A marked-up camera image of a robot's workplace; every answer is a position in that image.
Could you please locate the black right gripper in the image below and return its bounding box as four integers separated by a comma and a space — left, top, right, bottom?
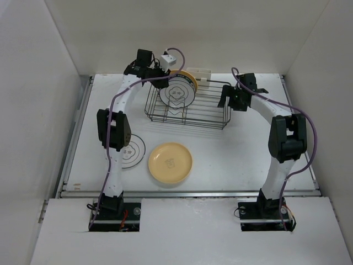
218, 84, 248, 112

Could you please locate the grey wire dish rack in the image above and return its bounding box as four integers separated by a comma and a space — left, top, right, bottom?
145, 74, 231, 129

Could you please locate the white plate green rim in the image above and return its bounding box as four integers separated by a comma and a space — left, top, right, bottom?
159, 77, 196, 109
122, 134, 146, 169

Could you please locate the yellow shallow plate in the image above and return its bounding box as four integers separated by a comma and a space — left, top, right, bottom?
148, 142, 193, 184

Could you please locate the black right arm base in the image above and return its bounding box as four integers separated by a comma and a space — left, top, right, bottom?
237, 200, 297, 232

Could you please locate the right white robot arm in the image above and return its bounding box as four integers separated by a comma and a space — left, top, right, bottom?
218, 73, 307, 218

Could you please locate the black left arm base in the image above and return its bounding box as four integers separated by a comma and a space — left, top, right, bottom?
86, 201, 142, 232

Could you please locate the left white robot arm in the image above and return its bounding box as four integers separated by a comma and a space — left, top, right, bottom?
96, 49, 176, 219

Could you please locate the white plastic cutlery holder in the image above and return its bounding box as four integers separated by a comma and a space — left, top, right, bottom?
186, 67, 212, 83

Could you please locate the yellow rear plate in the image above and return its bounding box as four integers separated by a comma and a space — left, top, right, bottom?
168, 70, 199, 92

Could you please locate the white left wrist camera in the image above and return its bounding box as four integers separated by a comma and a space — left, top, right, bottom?
159, 54, 177, 72

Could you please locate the aluminium table edge rail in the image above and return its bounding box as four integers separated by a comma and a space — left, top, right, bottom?
55, 74, 322, 199

